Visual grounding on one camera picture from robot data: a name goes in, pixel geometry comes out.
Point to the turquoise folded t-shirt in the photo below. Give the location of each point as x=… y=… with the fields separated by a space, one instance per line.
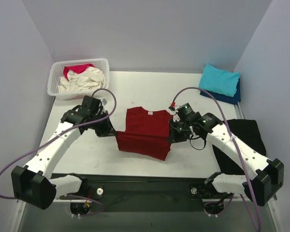
x=213 y=72

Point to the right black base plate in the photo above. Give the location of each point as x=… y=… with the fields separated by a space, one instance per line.
x=206 y=191

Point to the black t-shirt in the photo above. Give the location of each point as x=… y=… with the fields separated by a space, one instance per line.
x=248 y=132

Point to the white plastic basket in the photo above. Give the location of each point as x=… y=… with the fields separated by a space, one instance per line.
x=56 y=73

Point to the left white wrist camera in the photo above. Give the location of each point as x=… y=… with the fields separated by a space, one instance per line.
x=104 y=101

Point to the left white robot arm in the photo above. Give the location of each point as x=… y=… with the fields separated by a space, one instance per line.
x=33 y=184

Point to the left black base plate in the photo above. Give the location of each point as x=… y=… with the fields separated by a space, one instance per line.
x=96 y=191

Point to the aluminium rail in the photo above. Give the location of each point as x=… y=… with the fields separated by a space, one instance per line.
x=152 y=187

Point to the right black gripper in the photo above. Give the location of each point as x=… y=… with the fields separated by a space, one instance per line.
x=175 y=132

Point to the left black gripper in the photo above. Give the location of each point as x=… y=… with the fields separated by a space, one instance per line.
x=106 y=126

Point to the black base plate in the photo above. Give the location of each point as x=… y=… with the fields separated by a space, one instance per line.
x=206 y=191
x=96 y=191

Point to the bright red t-shirt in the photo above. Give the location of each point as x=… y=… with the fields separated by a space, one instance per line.
x=76 y=69

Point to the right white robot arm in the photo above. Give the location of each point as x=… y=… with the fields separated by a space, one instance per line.
x=262 y=176

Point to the cream white t-shirt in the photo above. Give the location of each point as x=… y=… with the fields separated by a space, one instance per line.
x=91 y=79

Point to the dark red t-shirt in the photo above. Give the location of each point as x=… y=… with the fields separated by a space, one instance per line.
x=146 y=133

